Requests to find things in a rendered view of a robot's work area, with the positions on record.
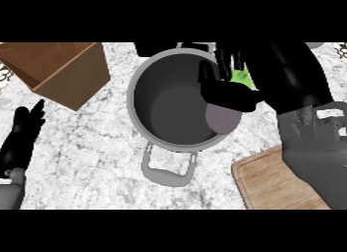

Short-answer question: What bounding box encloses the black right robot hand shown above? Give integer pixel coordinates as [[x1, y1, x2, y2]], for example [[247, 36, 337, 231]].
[[198, 41, 336, 115]]

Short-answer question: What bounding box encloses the purple eggplant with green stem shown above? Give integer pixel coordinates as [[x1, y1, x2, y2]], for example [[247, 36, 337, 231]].
[[204, 67, 257, 136]]

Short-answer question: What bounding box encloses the brown open box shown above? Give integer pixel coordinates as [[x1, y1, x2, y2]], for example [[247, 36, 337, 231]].
[[0, 41, 113, 112]]

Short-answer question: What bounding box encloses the grey metal pot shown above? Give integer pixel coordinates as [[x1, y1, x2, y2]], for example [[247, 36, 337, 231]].
[[126, 41, 245, 188]]

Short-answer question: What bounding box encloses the black appliance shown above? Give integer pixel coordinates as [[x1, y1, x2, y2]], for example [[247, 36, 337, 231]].
[[132, 41, 182, 59]]

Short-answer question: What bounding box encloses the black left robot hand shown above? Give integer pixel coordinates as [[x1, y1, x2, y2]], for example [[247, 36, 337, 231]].
[[0, 98, 46, 180]]

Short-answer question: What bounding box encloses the wooden cutting board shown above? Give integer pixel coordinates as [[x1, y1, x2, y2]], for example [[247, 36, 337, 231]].
[[229, 144, 333, 211]]

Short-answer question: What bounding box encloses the grey round object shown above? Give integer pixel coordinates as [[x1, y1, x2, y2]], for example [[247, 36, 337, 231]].
[[305, 41, 328, 50]]

